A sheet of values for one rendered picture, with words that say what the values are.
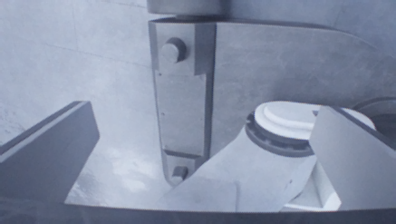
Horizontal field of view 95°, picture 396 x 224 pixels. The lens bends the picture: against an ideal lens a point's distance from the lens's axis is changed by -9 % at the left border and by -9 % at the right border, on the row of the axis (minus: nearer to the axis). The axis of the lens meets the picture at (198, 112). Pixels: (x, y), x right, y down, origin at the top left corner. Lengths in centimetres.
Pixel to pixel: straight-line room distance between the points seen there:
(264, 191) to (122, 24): 63
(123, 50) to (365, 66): 68
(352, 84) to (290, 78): 13
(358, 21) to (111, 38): 73
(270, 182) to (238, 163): 5
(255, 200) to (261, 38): 31
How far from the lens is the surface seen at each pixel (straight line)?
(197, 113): 50
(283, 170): 33
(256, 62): 46
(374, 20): 70
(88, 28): 81
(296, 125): 35
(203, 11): 44
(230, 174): 30
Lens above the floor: 61
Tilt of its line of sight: 58 degrees down
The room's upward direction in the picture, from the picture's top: 155 degrees counter-clockwise
